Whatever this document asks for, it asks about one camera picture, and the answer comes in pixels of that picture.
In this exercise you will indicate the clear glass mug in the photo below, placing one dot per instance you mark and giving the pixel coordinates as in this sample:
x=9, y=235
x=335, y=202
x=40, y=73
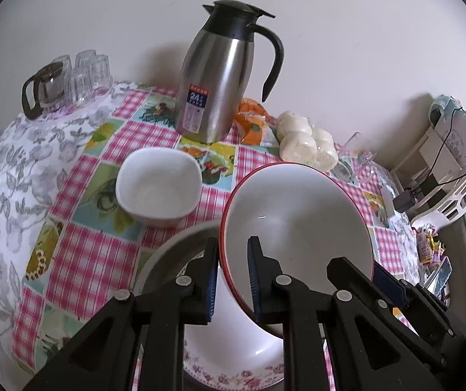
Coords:
x=355, y=159

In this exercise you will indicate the colourful checked tablecloth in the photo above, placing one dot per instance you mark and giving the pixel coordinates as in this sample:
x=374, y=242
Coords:
x=67, y=247

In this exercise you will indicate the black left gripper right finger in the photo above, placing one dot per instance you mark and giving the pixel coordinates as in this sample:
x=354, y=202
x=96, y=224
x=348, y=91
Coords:
x=347, y=340

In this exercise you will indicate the clear drinking glass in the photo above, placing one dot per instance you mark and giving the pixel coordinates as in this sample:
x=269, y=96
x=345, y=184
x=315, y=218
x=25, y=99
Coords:
x=90, y=78
x=62, y=83

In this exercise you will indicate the stainless steel round plate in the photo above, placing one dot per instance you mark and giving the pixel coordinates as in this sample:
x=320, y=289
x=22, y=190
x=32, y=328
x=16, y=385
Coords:
x=171, y=258

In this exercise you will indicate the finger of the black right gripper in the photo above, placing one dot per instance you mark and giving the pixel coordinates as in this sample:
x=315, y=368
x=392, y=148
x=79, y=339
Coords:
x=421, y=308

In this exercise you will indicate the red rimmed white bowl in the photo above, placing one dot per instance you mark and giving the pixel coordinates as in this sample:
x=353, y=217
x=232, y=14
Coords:
x=301, y=217

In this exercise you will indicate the orange snack packet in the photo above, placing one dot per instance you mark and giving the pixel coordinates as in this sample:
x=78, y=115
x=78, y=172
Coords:
x=251, y=119

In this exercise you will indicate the floral rimmed white plate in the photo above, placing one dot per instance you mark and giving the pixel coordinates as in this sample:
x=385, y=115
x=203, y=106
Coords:
x=231, y=352

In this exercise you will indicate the candy packets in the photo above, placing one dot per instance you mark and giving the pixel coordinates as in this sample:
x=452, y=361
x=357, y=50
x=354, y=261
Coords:
x=435, y=266

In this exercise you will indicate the white square bowl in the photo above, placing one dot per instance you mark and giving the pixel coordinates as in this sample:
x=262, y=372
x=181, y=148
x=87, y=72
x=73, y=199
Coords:
x=158, y=186

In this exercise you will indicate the stainless steel thermos jug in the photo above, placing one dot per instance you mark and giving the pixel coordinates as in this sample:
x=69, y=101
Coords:
x=217, y=67

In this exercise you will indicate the black power adapter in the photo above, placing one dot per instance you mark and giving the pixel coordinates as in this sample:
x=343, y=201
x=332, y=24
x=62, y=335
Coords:
x=404, y=201

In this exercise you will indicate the pack of white buns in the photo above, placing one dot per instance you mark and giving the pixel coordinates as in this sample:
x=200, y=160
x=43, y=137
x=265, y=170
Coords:
x=302, y=142

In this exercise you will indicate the white plastic rack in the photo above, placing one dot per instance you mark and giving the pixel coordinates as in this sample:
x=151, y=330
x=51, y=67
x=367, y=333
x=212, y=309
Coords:
x=435, y=168

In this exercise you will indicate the glass coffee pot black handle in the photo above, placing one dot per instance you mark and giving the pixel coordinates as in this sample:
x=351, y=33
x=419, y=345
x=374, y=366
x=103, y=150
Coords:
x=39, y=95

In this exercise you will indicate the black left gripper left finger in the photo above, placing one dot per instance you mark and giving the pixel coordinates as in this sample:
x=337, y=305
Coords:
x=136, y=342

